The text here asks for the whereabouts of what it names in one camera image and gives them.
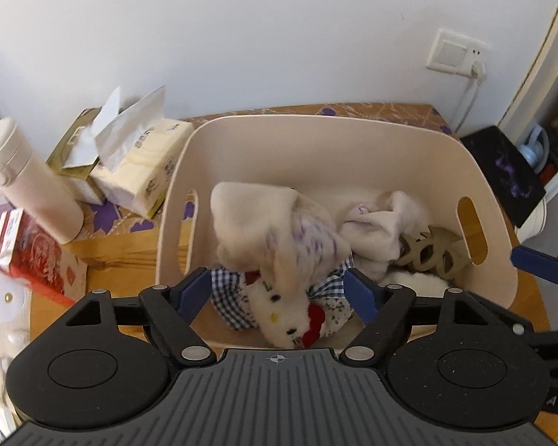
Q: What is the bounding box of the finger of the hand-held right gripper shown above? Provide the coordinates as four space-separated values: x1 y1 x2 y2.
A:
469 306 547 358
510 245 558 296

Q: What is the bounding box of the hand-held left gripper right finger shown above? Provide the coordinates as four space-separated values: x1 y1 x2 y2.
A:
339 267 510 367

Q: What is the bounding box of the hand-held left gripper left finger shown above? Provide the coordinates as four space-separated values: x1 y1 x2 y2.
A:
46 268 217 367

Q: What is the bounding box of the white cat plush toy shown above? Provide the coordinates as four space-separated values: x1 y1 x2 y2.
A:
211 181 354 299

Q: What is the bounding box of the beige plastic storage bin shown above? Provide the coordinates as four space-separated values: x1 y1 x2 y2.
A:
154 115 519 349

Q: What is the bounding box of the wooden desktop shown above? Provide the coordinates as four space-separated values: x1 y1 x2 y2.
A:
28 220 558 446

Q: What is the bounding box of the blue white checked cloth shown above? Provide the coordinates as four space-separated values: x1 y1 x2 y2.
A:
208 267 355 332

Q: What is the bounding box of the white bucket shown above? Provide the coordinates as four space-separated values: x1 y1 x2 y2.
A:
516 195 549 241

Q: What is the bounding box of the pale sock purple print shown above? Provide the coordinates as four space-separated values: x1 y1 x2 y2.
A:
339 190 429 276

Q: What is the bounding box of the white cat-face plush sock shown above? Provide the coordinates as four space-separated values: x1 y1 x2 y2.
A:
241 270 327 350

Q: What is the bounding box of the black board purple print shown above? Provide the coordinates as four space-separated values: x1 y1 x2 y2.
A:
459 125 548 228

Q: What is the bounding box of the light blue plastic item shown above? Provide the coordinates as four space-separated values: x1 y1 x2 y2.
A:
516 125 551 169

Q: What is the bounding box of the cream tissue pack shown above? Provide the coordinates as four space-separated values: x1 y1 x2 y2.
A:
90 86 195 218

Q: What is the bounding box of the red carton box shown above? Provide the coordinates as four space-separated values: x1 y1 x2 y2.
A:
0 208 89 306

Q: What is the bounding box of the gold tissue box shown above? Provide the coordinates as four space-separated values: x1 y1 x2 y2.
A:
45 108 107 205

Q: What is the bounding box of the white thermos bottle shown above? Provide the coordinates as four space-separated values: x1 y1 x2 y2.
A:
0 117 85 245

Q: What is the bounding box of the white door frame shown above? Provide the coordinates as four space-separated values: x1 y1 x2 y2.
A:
497 9 558 198

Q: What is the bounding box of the white plug with cable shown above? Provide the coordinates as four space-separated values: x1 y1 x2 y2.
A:
450 58 489 136

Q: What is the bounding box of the white wall socket panel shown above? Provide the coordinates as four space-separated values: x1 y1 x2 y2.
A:
425 28 492 78

